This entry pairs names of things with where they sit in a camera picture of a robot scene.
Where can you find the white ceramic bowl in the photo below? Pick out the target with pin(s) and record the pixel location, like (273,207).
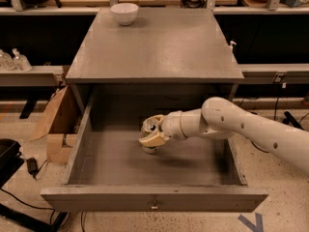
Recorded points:
(125,13)

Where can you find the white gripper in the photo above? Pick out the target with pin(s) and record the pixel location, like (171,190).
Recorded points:
(171,126)

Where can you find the crushed 7up soda can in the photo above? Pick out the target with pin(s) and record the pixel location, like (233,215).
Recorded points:
(149,128)

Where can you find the grey wooden cabinet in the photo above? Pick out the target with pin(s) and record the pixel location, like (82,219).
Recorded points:
(167,58)

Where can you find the black power adapter left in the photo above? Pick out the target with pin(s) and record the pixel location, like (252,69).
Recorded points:
(32,166)

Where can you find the clear sanitizer bottle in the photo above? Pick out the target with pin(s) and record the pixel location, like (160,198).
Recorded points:
(6,61)
(21,61)

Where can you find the clear sanitizer bottle left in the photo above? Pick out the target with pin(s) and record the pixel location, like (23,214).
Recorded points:
(6,61)

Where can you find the clear sanitizer bottle right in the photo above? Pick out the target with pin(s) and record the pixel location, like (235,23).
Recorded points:
(21,61)

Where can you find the grey open top drawer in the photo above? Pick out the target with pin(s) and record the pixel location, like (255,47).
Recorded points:
(109,172)

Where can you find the brown cardboard box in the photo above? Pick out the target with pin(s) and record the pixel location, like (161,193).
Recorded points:
(58,125)

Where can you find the small white pump bottle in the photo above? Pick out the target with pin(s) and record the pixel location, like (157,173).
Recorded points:
(233,46)

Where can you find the black bin at left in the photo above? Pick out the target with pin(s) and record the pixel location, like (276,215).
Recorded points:
(10,159)

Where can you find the metal drawer knob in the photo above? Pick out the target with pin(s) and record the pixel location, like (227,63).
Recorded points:
(154,206)

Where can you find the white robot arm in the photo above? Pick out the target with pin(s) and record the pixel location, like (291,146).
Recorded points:
(218,119)

